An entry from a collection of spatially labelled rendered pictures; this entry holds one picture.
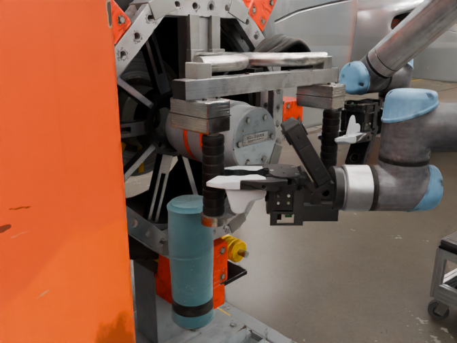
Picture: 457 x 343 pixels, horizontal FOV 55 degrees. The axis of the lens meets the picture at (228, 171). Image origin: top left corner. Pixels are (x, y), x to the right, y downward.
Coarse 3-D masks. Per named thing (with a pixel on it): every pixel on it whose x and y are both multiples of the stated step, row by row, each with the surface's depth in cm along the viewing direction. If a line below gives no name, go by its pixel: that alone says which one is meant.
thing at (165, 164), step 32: (160, 32) 117; (224, 32) 104; (160, 64) 96; (160, 96) 98; (224, 96) 122; (128, 128) 94; (160, 160) 101; (192, 160) 129; (160, 192) 103; (192, 192) 111; (224, 192) 116; (160, 224) 103
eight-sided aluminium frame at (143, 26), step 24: (144, 0) 80; (168, 0) 81; (192, 0) 85; (216, 0) 90; (240, 0) 94; (144, 24) 79; (240, 24) 96; (120, 48) 77; (240, 48) 104; (120, 72) 78; (264, 96) 113; (240, 216) 109; (144, 240) 89
